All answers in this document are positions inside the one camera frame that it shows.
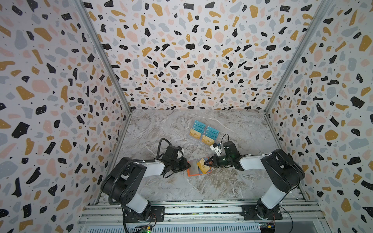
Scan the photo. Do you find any teal VIP card right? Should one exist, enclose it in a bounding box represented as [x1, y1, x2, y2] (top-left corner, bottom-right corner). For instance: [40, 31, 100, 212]
[205, 126, 220, 140]

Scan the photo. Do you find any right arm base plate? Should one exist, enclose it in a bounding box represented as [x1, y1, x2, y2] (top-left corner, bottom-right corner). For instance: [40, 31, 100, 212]
[241, 204, 283, 220]

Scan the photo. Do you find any aluminium left corner post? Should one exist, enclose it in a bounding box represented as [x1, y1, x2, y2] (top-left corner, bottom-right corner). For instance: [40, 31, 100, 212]
[71, 0, 132, 114]

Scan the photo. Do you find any orange card wallet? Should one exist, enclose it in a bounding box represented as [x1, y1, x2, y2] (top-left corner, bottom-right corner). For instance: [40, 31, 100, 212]
[187, 157, 212, 177]

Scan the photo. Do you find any black corrugated cable conduit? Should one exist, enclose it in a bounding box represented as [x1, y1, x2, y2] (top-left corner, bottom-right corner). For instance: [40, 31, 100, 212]
[108, 137, 181, 206]

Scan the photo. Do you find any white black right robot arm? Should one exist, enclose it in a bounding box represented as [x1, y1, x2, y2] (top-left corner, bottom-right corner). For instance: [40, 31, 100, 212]
[204, 141, 305, 215]

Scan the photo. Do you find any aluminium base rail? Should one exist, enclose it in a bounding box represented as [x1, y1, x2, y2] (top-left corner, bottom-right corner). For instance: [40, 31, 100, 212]
[77, 199, 331, 233]

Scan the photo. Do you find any teal VIP card left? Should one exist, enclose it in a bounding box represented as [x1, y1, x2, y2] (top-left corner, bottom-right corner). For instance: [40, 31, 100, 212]
[193, 120, 206, 134]

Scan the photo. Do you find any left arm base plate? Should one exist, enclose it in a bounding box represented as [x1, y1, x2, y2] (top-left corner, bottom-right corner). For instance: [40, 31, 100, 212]
[123, 206, 165, 223]

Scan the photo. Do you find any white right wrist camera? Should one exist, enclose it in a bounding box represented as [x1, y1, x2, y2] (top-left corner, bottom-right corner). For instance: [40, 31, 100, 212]
[210, 143, 222, 156]

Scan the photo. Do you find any clear acrylic card display stand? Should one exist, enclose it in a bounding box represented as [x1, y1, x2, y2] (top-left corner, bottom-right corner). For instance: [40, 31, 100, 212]
[191, 123, 208, 141]

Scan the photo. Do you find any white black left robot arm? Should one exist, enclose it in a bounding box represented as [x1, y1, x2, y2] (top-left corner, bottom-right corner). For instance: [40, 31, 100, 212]
[101, 145, 190, 218]

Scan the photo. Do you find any aluminium right corner post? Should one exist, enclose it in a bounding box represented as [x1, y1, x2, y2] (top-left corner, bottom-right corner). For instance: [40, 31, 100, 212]
[263, 0, 336, 114]

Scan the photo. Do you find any teal vip card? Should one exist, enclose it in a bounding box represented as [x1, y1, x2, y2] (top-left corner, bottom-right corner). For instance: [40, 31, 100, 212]
[205, 126, 220, 140]
[193, 120, 206, 134]

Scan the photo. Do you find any aluminium corner post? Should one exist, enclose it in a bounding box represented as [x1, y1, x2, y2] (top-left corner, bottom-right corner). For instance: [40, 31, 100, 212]
[263, 0, 336, 114]
[71, 0, 132, 114]

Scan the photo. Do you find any gold vip card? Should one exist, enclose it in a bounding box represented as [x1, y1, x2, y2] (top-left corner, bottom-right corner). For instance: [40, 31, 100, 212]
[201, 135, 215, 146]
[189, 129, 202, 140]
[197, 158, 211, 174]

